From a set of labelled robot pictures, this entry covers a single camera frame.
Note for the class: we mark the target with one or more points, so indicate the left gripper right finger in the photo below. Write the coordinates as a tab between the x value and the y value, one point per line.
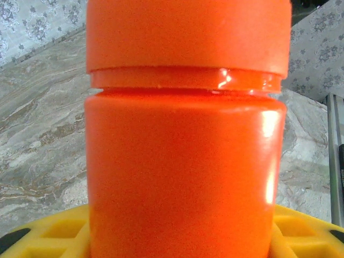
303	236

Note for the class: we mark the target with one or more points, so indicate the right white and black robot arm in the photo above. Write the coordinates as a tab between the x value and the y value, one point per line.
342	174

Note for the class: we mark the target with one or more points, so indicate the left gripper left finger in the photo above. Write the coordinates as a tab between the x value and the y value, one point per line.
53	236

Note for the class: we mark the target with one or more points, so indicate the orange bottle lid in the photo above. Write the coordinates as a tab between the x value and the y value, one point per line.
188	35

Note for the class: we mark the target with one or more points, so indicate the aluminium table edge rail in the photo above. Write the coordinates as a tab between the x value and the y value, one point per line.
333	161

